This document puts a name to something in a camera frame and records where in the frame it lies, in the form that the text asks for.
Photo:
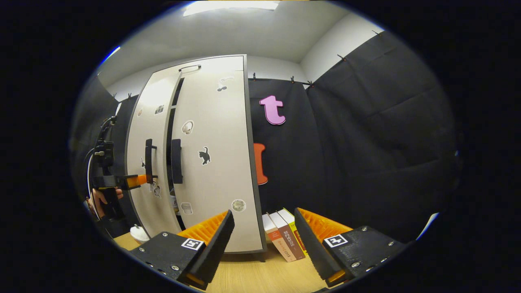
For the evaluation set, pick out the brown book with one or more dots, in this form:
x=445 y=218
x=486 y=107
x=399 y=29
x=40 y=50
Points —
x=291 y=240

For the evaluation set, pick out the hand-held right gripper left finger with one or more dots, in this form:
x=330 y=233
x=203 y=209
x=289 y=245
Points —
x=217 y=248

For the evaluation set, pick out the white shoe cabinet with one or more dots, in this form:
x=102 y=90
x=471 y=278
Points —
x=178 y=91

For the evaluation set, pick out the ceiling light strip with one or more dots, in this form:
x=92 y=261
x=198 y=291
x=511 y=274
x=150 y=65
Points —
x=114 y=51

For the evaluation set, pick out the yellow book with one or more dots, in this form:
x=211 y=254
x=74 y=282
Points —
x=293 y=221

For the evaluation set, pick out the black backdrop cloth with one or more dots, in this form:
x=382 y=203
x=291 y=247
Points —
x=366 y=142

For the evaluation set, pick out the white cabinet drawer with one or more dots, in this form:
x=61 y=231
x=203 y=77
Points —
x=220 y=65

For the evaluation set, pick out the white shoe cabinet door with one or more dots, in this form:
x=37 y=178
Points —
x=136 y=162
x=220 y=183

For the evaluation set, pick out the white and orange book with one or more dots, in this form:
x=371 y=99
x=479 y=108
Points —
x=276 y=240

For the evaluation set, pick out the ceiling light panel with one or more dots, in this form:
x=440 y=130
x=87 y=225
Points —
x=228 y=6

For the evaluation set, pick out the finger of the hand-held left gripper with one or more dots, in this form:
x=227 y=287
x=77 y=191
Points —
x=134 y=181

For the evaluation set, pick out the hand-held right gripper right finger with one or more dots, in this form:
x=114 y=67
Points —
x=311 y=248

